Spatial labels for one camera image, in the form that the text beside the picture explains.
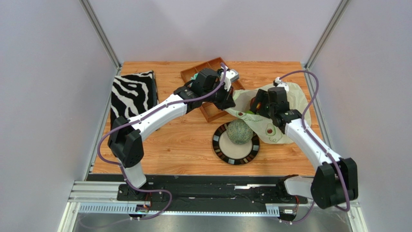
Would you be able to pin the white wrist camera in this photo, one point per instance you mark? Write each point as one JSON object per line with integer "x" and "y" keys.
{"x": 279, "y": 83}
{"x": 228, "y": 76}

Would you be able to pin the green cantaloupe melon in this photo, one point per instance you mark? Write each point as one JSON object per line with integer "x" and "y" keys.
{"x": 239, "y": 132}

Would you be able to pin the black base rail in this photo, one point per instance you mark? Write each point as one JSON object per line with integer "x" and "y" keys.
{"x": 188, "y": 195}

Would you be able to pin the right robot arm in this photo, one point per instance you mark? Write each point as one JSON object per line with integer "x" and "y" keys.
{"x": 336, "y": 178}

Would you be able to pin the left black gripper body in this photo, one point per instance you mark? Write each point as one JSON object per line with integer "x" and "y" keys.
{"x": 220, "y": 98}

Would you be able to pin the brown wooden divider tray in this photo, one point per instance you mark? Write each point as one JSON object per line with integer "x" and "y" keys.
{"x": 209, "y": 111}

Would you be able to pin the dark red apple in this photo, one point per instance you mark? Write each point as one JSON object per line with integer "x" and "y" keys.
{"x": 255, "y": 104}

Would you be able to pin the teal white socks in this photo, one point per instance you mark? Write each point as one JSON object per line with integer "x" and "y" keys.
{"x": 193, "y": 77}

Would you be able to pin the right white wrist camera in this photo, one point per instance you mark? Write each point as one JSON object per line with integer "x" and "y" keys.
{"x": 279, "y": 83}

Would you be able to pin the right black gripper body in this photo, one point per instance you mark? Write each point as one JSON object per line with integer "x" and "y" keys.
{"x": 257, "y": 103}

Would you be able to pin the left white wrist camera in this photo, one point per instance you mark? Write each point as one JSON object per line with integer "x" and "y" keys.
{"x": 228, "y": 76}

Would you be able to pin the zebra pattern cloth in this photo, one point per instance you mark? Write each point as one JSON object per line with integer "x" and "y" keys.
{"x": 133, "y": 94}

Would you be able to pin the black fruit plate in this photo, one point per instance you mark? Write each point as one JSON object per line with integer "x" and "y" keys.
{"x": 232, "y": 153}

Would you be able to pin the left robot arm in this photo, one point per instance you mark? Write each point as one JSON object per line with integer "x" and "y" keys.
{"x": 127, "y": 136}

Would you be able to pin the pale green plastic bag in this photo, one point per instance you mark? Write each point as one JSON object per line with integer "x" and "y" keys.
{"x": 263, "y": 126}

